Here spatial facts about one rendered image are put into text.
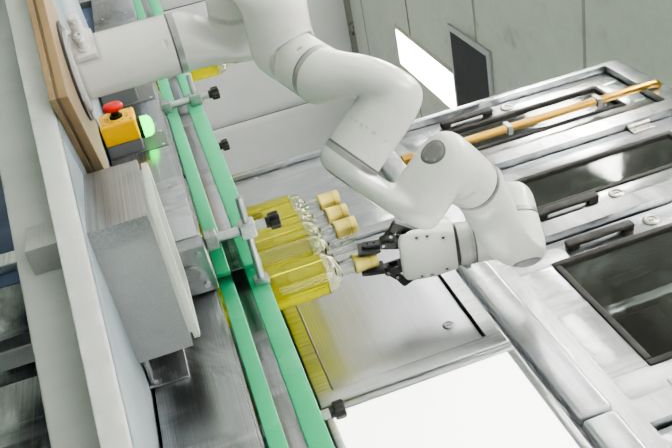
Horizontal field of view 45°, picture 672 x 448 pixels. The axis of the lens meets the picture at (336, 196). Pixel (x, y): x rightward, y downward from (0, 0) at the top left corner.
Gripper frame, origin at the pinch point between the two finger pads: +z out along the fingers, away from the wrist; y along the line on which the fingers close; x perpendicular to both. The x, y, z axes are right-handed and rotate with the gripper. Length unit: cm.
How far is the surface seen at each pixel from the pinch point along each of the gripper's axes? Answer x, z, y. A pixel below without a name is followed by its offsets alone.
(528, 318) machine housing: 7.9, -25.5, -12.5
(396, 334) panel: 6.7, -2.3, -12.5
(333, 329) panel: 2.6, 9.0, -12.5
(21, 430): 13, 66, -15
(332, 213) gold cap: -15.1, 6.2, 1.1
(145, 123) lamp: -30, 40, 20
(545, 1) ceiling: -259, -95, -54
